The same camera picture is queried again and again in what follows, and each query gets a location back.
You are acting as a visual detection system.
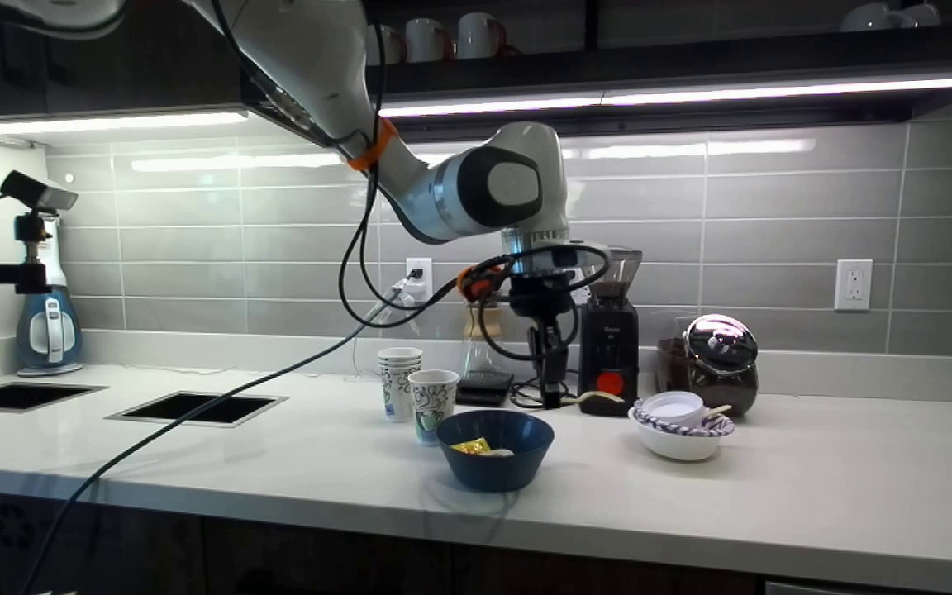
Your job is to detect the white table surface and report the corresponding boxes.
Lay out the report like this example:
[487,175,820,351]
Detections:
[0,486,952,595]

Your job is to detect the yellow item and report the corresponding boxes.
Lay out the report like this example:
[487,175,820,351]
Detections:
[449,435,498,459]

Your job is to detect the black camera on stand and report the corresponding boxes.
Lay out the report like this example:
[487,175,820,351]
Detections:
[0,169,82,297]

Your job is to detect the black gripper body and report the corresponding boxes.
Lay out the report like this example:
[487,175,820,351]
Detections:
[506,270,582,333]

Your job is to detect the tall patterned paper cup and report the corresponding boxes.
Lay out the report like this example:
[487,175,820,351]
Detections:
[373,345,427,428]

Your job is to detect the black wall shelf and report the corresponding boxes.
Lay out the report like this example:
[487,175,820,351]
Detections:
[361,0,952,102]

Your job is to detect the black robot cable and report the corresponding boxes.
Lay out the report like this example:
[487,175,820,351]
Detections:
[12,164,614,595]

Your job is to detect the white mug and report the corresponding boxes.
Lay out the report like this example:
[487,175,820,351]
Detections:
[399,13,452,66]
[452,6,510,64]

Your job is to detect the small white bowl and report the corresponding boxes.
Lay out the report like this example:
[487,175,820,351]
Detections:
[640,387,712,435]

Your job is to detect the white bowl with purple rim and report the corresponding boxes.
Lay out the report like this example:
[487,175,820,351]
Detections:
[624,401,740,468]

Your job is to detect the glass carafe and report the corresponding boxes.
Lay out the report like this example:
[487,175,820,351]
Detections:
[458,301,514,377]

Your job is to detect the white dish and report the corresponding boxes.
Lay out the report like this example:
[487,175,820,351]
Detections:
[835,0,946,38]

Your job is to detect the short patterned paper cup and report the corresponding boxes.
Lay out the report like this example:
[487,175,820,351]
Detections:
[402,367,462,446]

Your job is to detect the white wall outlet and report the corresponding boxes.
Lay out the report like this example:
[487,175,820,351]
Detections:
[828,256,875,316]
[399,256,437,309]

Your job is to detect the black small scale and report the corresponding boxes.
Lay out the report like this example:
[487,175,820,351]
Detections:
[452,367,520,409]

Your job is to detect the orange strap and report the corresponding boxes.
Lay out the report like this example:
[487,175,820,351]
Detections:
[343,115,402,175]

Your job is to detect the dark blue bowl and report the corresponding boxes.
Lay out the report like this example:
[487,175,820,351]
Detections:
[434,407,560,495]

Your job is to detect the black coffee grinder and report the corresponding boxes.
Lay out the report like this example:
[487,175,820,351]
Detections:
[575,247,643,417]

